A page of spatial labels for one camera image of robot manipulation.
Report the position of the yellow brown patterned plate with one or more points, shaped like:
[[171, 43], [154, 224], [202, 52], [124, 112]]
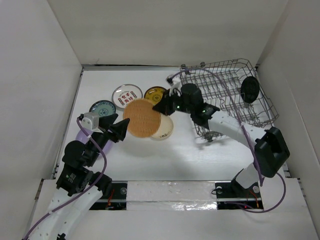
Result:
[[154, 94]]

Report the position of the glossy black plate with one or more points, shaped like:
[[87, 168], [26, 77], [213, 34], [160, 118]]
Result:
[[249, 89]]

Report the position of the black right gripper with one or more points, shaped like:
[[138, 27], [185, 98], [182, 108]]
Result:
[[164, 105]]

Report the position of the grey wire dish rack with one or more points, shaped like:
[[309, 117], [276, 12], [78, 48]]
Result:
[[220, 84]]

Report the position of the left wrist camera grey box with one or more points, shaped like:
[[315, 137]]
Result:
[[90, 121]]

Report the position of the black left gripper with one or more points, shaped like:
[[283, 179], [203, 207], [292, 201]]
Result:
[[118, 129]]

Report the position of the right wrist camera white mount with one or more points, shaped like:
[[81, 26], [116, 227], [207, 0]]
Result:
[[174, 82]]

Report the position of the lilac purple plate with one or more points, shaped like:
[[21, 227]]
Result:
[[91, 152]]

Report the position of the blue green patterned plate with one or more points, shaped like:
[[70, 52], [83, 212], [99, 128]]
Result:
[[103, 108]]

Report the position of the woven bamboo plate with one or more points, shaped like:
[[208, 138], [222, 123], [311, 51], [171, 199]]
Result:
[[143, 120]]

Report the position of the metal base rail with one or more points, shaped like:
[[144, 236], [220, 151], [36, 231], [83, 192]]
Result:
[[178, 196]]

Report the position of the white plate red characters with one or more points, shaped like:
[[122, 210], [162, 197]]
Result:
[[125, 94]]

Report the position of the cream plate black brushstroke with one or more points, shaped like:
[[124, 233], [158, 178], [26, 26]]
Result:
[[165, 129]]

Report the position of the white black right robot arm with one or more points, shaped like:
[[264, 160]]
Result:
[[268, 146]]

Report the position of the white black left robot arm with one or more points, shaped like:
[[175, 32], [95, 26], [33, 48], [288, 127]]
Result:
[[82, 180]]

